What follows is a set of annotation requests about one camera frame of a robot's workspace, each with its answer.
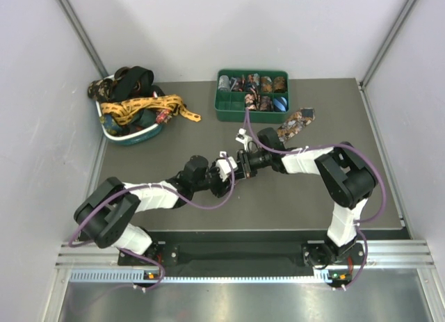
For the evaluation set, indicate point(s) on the green patterned tie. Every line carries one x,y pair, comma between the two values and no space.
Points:
110,126

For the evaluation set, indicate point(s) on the left aluminium frame post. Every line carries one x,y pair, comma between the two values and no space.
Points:
78,27

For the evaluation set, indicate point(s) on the teal floral rolled tie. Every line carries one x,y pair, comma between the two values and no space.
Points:
252,82

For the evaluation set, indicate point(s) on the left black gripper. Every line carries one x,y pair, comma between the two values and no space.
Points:
222,186

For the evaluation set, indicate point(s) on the grey slotted cable duct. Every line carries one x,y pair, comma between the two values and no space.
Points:
141,276

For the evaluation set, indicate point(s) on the aluminium front rail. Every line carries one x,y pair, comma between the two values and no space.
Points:
397,254

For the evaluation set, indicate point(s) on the pink floral rolled tie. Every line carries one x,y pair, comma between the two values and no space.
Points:
251,100

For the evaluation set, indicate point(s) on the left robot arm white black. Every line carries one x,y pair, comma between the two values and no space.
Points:
105,216

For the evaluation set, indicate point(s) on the dark red rolled tie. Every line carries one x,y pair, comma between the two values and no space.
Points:
237,84

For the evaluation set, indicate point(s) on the red patterned tie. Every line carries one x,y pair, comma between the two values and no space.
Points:
163,116

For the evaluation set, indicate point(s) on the white teal basket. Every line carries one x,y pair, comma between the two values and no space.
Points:
142,127

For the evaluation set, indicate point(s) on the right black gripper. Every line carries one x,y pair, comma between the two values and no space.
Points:
245,170

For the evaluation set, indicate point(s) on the grey rolled tie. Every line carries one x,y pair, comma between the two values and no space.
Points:
224,83

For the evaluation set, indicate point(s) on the brown pink rolled tie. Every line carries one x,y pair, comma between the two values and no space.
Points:
265,103

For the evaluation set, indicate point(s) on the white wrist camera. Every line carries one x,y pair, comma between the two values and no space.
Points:
226,165
243,138

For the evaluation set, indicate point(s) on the dark brown rolled tie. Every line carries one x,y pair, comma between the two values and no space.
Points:
279,84

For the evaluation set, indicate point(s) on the green compartment tray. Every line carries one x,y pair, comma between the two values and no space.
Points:
265,94

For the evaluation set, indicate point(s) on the yellow patterned tie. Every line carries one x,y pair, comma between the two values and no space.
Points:
123,112

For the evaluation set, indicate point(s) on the brown floral tie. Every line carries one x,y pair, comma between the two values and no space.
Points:
295,123

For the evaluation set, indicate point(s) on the blue striped rolled tie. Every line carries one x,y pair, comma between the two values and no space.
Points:
280,104

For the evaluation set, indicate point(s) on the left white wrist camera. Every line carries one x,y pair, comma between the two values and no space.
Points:
226,165

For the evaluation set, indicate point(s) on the black tie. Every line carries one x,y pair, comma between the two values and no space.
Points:
134,82

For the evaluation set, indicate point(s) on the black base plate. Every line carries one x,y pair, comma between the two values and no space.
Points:
251,253

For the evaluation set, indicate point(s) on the right aluminium frame post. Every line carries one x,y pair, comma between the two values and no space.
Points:
401,17

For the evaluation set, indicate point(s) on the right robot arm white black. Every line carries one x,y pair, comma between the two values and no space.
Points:
348,178

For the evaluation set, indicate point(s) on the aluminium frame post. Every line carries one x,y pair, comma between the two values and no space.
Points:
401,17
78,27

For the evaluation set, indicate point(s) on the dark floral tie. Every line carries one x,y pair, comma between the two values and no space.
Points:
100,90

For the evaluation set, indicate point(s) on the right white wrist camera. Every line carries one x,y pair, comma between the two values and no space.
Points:
243,138

